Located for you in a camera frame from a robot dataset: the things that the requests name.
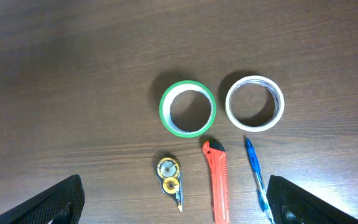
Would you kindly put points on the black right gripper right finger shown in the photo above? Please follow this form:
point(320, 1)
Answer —
point(290, 203)

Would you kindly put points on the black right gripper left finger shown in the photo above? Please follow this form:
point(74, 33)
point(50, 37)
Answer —
point(61, 203)

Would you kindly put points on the blue ballpoint pen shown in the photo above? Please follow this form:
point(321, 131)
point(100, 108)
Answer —
point(261, 191)

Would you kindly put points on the orange utility knife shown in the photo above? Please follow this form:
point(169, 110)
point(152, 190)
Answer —
point(216, 158)

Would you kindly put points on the white masking tape roll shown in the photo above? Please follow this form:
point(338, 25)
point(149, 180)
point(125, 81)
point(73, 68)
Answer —
point(272, 87)

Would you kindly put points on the yellow black correction tape dispenser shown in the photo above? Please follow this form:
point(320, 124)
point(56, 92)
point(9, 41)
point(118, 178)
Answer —
point(169, 175)

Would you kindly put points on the green tape roll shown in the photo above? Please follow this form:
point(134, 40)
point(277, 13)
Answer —
point(167, 99)

